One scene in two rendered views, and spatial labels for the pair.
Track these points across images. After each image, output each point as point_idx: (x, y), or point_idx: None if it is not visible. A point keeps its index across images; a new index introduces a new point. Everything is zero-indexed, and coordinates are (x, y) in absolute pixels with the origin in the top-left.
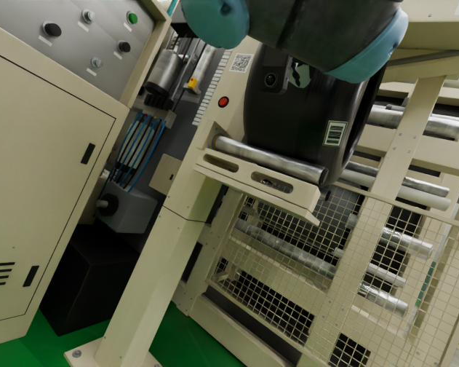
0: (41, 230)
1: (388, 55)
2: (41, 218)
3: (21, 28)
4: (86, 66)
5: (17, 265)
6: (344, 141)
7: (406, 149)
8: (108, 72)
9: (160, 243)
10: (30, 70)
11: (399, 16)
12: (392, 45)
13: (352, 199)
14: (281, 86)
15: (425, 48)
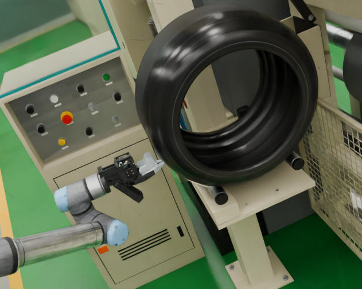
0: (165, 211)
1: (116, 246)
2: (160, 206)
3: (82, 141)
4: (113, 125)
5: (168, 229)
6: (216, 175)
7: None
8: (124, 115)
9: None
10: (98, 158)
11: (108, 240)
12: (113, 245)
13: None
14: (137, 202)
15: None
